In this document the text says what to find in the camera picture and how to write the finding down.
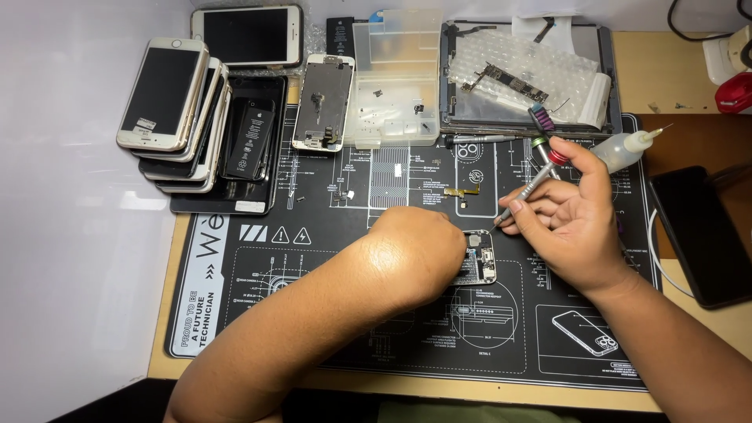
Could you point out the person's left hand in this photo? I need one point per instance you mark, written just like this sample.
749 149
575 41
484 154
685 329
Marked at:
420 250

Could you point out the person's right hand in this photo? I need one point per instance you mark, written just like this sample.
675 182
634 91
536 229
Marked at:
579 229

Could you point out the silver screwdriver with red cap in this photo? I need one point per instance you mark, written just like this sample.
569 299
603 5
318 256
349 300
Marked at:
536 183

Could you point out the silver phone chassis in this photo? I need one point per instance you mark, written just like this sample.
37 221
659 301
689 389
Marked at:
483 258

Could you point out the silver screwdriver with green cap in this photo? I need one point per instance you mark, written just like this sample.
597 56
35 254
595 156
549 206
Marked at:
543 150

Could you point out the clear needle tip squeeze bottle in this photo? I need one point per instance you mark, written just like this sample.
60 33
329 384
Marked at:
617 150

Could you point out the black printed repair mat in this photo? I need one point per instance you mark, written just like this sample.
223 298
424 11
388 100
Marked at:
329 235

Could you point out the purple bristle cleaning brush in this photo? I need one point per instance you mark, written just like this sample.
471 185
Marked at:
541 119

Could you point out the black phone with dark screen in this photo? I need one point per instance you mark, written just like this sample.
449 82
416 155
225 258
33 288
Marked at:
699 235

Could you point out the plain silver screwdriver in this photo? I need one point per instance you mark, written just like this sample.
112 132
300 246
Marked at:
479 140

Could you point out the dismantled grey tablet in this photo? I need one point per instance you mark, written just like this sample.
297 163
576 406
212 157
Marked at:
611 70

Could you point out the phone logic board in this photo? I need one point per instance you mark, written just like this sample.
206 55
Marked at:
508 82

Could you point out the clear bubble wrap sheet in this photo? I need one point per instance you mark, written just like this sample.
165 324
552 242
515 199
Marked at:
540 64

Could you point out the black phone rear housing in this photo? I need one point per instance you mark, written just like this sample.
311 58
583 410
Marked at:
258 194

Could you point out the clear plastic organiser box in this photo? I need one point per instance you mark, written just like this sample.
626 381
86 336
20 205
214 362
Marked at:
393 76

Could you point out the white phone screen assembly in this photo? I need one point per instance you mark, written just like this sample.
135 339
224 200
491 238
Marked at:
323 103

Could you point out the white paper sheet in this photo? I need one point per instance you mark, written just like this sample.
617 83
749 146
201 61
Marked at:
564 32

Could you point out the large black phone battery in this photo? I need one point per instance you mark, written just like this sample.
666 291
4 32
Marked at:
251 141

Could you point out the red plastic tool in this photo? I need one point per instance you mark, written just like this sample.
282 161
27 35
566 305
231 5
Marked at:
735 94

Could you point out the silver phone in stack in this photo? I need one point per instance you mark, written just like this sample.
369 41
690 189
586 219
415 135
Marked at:
207 111
212 126
218 158

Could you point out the white power adapter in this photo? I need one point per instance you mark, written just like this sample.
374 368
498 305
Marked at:
725 56

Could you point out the small black phone battery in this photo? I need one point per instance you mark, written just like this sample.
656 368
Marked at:
339 36

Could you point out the white phone in dark case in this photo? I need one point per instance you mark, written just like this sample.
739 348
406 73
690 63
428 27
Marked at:
247 36

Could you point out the gold white phone with sticker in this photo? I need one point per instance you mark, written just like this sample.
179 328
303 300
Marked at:
161 91

